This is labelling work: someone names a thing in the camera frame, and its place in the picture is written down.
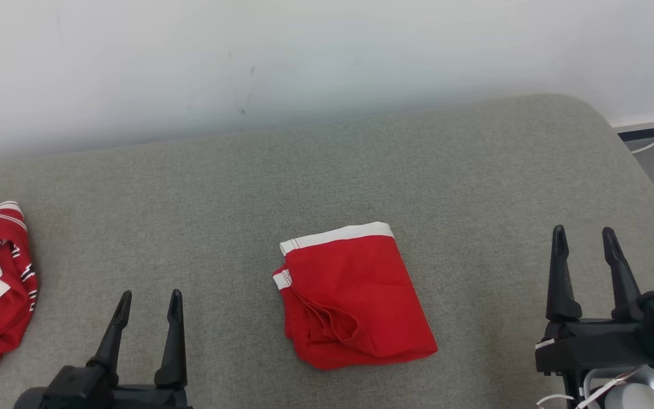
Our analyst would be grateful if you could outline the red shorts with white waistband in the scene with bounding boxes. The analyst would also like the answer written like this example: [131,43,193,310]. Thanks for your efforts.
[272,222,438,371]

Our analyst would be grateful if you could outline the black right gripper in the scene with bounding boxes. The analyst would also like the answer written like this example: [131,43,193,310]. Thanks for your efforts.
[535,226,654,374]

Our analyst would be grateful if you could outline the dark wall baseboard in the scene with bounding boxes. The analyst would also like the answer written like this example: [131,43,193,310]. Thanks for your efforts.
[611,116,654,141]

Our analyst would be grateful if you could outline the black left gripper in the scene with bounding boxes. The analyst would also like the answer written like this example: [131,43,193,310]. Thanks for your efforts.
[14,290,194,409]

